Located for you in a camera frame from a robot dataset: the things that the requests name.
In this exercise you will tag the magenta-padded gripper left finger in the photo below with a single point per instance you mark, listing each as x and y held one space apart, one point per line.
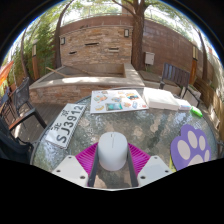
70 170

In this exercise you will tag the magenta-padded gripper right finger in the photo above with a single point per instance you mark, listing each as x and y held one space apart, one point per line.
154 170

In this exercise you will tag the white computer mouse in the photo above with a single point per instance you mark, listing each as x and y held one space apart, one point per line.
112 150

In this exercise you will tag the purple paw-shaped mouse pad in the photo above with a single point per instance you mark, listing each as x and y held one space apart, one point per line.
191 146

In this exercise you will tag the white license plate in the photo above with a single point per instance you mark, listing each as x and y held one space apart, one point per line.
66 126

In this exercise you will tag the small white tissue pack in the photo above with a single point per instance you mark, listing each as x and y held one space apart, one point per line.
185 107

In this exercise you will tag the flat white box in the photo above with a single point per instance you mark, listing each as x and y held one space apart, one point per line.
160 99

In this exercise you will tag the small green pack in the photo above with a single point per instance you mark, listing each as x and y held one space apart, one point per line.
196 111

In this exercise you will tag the colourful printed picture sheet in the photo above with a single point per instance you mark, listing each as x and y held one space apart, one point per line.
116 101

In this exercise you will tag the stone brick raised basin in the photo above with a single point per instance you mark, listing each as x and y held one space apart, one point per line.
66 88

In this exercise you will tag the dark wooden armchair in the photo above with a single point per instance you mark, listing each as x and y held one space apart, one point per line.
176 76

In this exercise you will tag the wooden stick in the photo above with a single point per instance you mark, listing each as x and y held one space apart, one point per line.
58 71

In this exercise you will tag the orange fabric canopy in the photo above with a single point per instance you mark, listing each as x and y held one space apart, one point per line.
5 71

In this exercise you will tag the slender curved tree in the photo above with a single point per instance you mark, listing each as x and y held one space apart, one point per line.
58 43

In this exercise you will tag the thick forked tree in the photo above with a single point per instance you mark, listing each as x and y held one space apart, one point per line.
137 40

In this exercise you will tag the wooden lamp post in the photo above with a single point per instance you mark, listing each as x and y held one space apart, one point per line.
35 63
194 66

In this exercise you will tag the grey wall-mounted utility box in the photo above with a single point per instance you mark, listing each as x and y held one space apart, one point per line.
149 58

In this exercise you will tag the black wall lamp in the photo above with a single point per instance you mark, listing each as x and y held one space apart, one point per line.
62 40
126 33

